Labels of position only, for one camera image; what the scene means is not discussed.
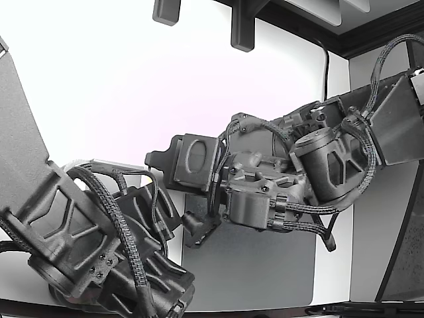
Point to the grey rubber mat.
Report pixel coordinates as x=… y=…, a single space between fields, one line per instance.
x=258 y=271

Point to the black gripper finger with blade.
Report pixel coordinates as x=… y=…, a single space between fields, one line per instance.
x=159 y=160

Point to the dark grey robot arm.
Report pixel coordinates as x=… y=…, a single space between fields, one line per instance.
x=43 y=198

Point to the tall black overhead bracket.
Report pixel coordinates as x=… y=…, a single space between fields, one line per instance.
x=243 y=30

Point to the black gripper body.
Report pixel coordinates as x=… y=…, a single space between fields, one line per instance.
x=195 y=159

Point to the small black overhead bracket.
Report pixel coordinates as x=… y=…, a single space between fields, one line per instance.
x=165 y=10

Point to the black overhead frame beam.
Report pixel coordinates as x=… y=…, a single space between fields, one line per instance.
x=348 y=39

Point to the black slanted frame strut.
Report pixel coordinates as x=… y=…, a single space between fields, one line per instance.
x=397 y=238

